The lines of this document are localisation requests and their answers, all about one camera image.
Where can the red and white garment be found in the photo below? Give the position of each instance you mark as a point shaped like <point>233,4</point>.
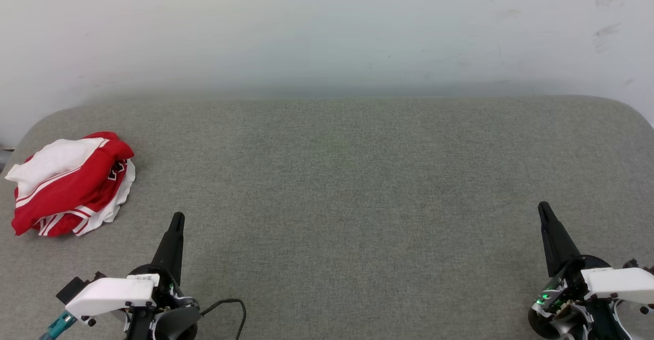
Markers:
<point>71,186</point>

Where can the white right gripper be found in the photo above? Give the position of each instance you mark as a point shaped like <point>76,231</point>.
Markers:
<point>615,282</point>

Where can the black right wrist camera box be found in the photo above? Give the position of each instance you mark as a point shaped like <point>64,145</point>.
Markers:
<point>636,266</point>

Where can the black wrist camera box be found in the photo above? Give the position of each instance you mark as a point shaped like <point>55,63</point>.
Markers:
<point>636,266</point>
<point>74,288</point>

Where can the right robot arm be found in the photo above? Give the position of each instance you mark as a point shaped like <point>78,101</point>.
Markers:
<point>608,325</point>

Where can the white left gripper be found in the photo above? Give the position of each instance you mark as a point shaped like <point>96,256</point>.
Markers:
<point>110,295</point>

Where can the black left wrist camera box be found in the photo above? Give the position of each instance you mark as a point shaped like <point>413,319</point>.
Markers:
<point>74,288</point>

